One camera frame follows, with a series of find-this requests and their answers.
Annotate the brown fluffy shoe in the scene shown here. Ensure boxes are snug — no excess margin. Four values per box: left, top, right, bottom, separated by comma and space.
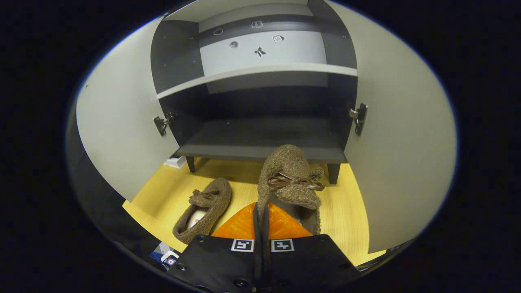
257, 144, 326, 236
173, 178, 232, 245

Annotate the grey shoe cabinet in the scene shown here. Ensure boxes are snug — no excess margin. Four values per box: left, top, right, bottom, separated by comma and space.
151, 0, 359, 185

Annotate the blue white packet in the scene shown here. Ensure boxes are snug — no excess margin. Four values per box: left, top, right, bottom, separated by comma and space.
150, 242, 170, 262

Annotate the small stack of books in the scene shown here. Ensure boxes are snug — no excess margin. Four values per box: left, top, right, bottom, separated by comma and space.
164, 155, 187, 169

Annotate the grey cabinet door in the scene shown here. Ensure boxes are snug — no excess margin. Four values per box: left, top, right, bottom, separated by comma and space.
76, 16, 180, 203
326, 0, 457, 254

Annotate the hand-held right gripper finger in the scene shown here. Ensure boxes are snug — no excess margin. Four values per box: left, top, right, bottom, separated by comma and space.
263, 202, 361, 292
169, 202, 263, 292

